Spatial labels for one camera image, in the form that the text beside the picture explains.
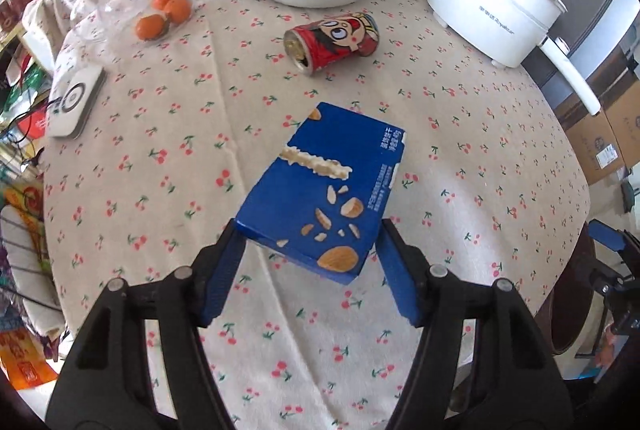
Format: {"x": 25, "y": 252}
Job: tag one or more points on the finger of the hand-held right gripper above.
{"x": 607, "y": 280}
{"x": 607, "y": 235}

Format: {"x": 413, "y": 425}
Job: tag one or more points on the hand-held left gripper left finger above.
{"x": 222, "y": 270}

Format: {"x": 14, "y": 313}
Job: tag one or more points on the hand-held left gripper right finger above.
{"x": 400, "y": 270}

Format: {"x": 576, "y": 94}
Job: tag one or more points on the brown round bin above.
{"x": 570, "y": 310}

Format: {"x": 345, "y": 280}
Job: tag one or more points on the blue cookie box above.
{"x": 325, "y": 180}

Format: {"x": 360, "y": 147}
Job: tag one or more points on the red cartoon print can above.
{"x": 335, "y": 40}

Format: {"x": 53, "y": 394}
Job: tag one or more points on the cherry print tablecloth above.
{"x": 150, "y": 210}

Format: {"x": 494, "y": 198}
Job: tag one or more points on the grey refrigerator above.
{"x": 607, "y": 44}

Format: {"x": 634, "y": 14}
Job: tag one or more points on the white paper roll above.
{"x": 30, "y": 270}

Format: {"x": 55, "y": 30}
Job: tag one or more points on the orange snack packet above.
{"x": 25, "y": 360}

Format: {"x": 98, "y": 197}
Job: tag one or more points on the white round device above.
{"x": 75, "y": 102}

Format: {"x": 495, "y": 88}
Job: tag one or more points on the white electric cooking pot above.
{"x": 490, "y": 9}

